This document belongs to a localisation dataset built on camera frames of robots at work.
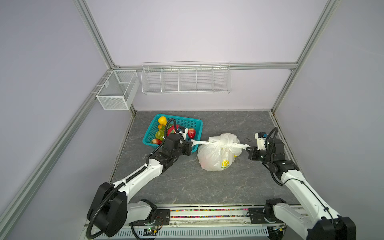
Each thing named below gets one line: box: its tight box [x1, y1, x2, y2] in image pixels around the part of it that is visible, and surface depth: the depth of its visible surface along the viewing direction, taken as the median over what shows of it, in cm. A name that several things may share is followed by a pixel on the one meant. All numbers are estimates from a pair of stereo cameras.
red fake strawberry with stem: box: [188, 128, 196, 139], surface depth 104 cm
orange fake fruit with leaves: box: [158, 124, 166, 131], surface depth 104 cm
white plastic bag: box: [191, 133, 251, 171], surface depth 84 cm
